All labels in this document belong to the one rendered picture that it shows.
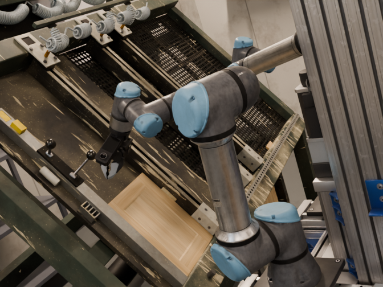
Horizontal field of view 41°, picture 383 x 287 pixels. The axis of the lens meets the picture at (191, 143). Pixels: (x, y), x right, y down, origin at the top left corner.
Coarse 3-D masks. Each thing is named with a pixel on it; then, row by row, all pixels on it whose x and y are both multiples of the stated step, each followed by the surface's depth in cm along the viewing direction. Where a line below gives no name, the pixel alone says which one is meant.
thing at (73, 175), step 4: (88, 152) 189; (92, 152) 189; (88, 156) 188; (92, 156) 188; (88, 160) 190; (84, 164) 190; (80, 168) 190; (72, 172) 190; (76, 172) 190; (72, 176) 189; (76, 176) 190
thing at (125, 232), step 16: (0, 128) 192; (32, 144) 191; (80, 192) 189; (96, 208) 189; (112, 208) 192; (112, 224) 189; (128, 224) 191; (128, 240) 189; (144, 240) 191; (144, 256) 189; (160, 256) 190; (160, 272) 189; (176, 272) 189
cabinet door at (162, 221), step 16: (144, 176) 219; (128, 192) 206; (144, 192) 212; (160, 192) 218; (128, 208) 201; (144, 208) 206; (160, 208) 211; (176, 208) 217; (144, 224) 200; (160, 224) 205; (176, 224) 210; (192, 224) 216; (160, 240) 199; (176, 240) 204; (192, 240) 210; (208, 240) 215; (176, 256) 198; (192, 256) 203
